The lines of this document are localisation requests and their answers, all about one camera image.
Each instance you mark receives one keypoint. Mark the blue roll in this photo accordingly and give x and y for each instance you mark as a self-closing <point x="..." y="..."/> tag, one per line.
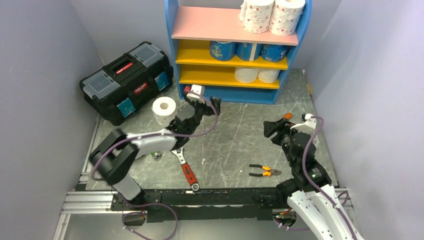
<point x="273" y="53"/>
<point x="222" y="51"/>
<point x="248" y="52"/>

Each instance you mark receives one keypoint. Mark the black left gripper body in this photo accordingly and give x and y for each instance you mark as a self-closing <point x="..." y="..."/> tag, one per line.
<point x="201" y="110"/>

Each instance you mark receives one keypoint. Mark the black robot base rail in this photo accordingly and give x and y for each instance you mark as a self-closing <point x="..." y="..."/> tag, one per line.
<point x="260" y="203"/>

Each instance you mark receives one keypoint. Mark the orange handled pliers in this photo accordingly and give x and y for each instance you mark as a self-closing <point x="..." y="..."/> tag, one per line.
<point x="267" y="171"/>

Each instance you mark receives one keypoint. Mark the red adjustable wrench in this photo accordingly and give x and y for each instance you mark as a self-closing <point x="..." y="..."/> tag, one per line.
<point x="187" y="171"/>

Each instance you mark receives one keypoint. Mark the orange handled screwdriver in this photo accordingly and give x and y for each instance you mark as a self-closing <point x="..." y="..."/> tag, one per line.
<point x="288" y="116"/>

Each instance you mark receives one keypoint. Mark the black plastic toolbox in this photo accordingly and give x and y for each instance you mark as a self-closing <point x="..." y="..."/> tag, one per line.
<point x="126" y="84"/>

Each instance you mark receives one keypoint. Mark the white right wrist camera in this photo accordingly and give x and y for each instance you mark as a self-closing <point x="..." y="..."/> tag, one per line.
<point x="309" y="123"/>

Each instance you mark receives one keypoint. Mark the white roll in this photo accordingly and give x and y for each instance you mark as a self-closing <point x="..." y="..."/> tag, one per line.
<point x="255" y="15"/>
<point x="164" y="110"/>
<point x="268" y="76"/>
<point x="246" y="75"/>

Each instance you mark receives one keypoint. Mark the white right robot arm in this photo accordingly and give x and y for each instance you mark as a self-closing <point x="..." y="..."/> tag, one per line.
<point x="310" y="192"/>

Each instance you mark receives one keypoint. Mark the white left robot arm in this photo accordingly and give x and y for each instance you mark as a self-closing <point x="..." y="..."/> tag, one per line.
<point x="114" y="156"/>

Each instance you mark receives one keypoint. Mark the blue shelf with coloured boards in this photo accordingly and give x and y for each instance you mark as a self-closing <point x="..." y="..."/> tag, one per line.
<point x="190" y="30"/>

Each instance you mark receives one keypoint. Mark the pink patterned paper towel roll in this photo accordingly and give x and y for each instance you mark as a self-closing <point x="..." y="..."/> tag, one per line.
<point x="285" y="16"/>

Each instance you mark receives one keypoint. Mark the green handled tool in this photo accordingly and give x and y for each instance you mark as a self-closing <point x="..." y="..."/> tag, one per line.
<point x="156" y="155"/>

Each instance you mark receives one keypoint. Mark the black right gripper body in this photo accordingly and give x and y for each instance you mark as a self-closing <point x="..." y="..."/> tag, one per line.
<point x="283" y="137"/>

